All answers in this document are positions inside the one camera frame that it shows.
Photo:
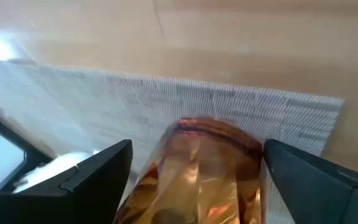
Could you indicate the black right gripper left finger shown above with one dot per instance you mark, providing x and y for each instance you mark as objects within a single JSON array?
[{"x": 57, "y": 202}]

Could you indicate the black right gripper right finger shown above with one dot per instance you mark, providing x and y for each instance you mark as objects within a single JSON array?
[{"x": 322, "y": 199}]

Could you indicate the amber ribbed drinking glass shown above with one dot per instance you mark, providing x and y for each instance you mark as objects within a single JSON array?
[{"x": 197, "y": 174}]

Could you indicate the grey woven placemat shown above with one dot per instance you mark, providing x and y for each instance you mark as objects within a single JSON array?
[{"x": 166, "y": 102}]

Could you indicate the black aluminium table frame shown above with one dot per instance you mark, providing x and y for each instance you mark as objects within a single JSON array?
[{"x": 34, "y": 155}]

